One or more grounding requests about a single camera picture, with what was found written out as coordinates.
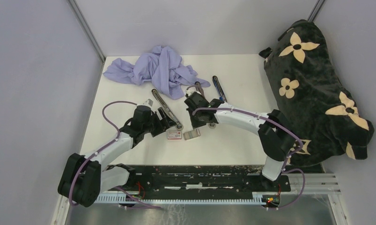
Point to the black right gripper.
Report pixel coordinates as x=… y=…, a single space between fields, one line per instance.
x=195 y=123

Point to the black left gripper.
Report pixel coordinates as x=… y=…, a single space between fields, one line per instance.
x=163 y=128

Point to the beige black stapler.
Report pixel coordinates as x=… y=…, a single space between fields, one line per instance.
x=179 y=126
x=201 y=91

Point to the red white staple box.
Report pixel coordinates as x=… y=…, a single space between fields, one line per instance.
x=174 y=135

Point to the blue stapler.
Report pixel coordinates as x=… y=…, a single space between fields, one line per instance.
x=219 y=88

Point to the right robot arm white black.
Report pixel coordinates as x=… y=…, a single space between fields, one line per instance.
x=273 y=129

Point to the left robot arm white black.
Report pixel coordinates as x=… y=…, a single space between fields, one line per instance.
x=85 y=177

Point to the purple crumpled cloth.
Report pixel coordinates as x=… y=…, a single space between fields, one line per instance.
x=163 y=67

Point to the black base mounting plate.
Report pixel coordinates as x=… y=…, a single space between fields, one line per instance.
x=202 y=182

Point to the black floral plush pillow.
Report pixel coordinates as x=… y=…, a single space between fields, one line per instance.
x=321 y=111

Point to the aluminium rail frame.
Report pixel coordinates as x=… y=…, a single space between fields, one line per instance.
x=297 y=184

